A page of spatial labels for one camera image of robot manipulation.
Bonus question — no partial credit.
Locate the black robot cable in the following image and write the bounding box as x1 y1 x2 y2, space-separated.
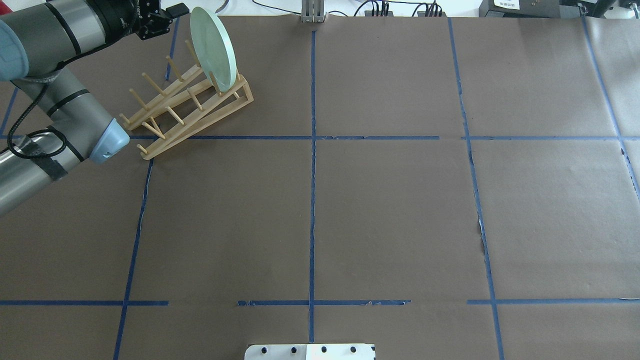
6 82 68 161

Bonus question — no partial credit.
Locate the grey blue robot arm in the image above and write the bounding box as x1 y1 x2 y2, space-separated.
0 0 190 215

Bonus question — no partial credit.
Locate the light green plate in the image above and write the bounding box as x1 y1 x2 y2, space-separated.
190 6 238 93

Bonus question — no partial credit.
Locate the wooden plate rack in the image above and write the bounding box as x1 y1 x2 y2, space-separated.
119 39 254 161

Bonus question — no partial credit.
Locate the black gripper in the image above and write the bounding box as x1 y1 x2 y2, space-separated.
94 0 190 42

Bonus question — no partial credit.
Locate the aluminium frame post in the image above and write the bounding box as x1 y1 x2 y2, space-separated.
300 0 327 23

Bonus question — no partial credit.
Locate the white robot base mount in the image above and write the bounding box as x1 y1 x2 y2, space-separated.
244 342 377 360

